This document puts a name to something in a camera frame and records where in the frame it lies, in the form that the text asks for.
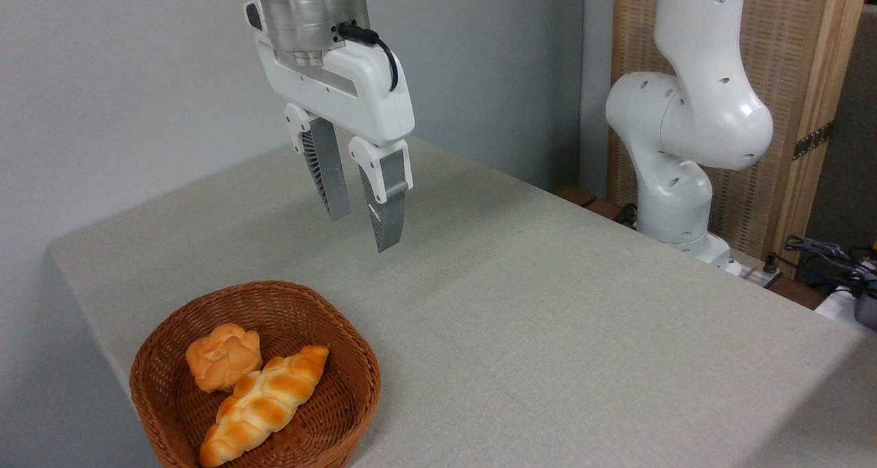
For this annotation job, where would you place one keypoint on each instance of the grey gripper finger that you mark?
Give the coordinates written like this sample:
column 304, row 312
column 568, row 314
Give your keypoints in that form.
column 389, row 207
column 329, row 173

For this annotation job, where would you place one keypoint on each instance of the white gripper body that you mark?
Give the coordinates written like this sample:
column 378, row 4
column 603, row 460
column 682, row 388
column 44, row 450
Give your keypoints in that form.
column 370, row 98

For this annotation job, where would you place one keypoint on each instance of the round knotted bread roll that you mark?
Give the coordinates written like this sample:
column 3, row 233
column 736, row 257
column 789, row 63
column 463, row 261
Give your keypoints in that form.
column 223, row 358

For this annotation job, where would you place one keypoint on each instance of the long braided bread loaf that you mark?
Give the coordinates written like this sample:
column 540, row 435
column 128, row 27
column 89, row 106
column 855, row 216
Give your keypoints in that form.
column 264, row 403

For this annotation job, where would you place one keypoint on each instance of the brown wooden bench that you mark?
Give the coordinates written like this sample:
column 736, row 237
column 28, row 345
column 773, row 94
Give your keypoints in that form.
column 582, row 197

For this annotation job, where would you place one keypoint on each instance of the brown wicker basket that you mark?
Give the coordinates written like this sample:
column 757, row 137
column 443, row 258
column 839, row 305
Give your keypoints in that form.
column 329, row 399

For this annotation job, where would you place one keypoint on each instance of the metal screen hinge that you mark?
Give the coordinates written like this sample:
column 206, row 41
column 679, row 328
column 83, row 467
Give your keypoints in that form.
column 813, row 140

